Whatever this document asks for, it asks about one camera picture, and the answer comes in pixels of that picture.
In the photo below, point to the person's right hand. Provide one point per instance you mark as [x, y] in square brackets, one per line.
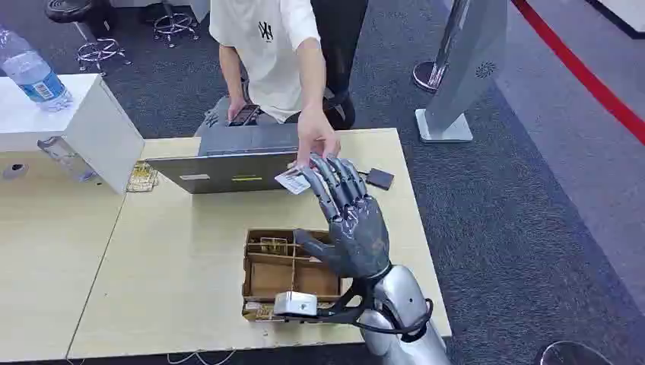
[235, 107]

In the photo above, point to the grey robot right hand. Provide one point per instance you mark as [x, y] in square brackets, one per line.
[359, 237]

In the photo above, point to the person's left hand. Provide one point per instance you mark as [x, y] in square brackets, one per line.
[315, 133]

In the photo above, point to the dark smartphone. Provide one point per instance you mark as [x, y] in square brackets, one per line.
[245, 115]

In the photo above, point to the white printed card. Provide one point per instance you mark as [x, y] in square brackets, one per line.
[294, 182]

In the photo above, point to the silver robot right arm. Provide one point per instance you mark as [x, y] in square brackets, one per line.
[403, 297]

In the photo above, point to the grey laptop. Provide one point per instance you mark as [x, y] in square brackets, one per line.
[227, 166]

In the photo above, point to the small black square device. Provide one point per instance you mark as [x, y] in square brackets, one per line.
[379, 179]

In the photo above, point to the person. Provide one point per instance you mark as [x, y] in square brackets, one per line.
[272, 55]

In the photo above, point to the golden cards in box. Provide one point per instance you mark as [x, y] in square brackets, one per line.
[273, 246]

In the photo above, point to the wooden card box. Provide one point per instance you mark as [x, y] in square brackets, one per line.
[282, 277]

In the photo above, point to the chrome stool base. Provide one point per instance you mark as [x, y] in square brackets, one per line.
[101, 50]
[174, 24]

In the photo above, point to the chrome round stand base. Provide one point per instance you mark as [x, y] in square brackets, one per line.
[427, 75]

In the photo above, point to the white box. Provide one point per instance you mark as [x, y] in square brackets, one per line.
[95, 126]

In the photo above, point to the grey standing kiosk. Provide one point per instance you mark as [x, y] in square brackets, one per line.
[468, 65]

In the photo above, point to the black stool seat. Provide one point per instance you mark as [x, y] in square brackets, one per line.
[68, 9]

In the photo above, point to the clear plastic water bottle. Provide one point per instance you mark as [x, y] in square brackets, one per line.
[33, 70]

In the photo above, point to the dark round stool seat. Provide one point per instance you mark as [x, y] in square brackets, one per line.
[572, 354]

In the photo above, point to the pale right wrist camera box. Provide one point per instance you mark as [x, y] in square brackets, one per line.
[295, 304]

